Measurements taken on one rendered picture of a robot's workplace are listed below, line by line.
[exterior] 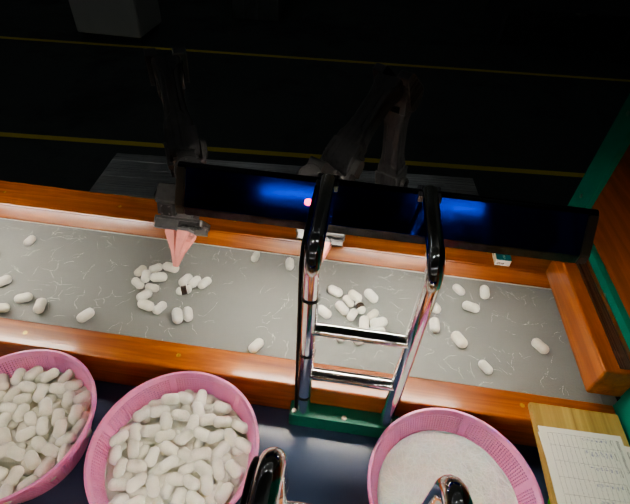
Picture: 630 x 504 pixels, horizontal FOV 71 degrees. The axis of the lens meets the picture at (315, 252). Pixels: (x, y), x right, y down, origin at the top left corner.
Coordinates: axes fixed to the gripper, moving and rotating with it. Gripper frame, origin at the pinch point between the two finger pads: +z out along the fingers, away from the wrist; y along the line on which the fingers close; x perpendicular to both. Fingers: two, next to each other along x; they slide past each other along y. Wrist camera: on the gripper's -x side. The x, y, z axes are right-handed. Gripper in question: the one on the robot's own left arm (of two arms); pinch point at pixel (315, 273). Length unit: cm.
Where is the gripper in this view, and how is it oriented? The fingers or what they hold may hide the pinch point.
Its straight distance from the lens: 92.1
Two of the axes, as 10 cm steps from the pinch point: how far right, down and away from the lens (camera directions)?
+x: 0.5, 1.1, 9.9
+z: -1.3, 9.9, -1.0
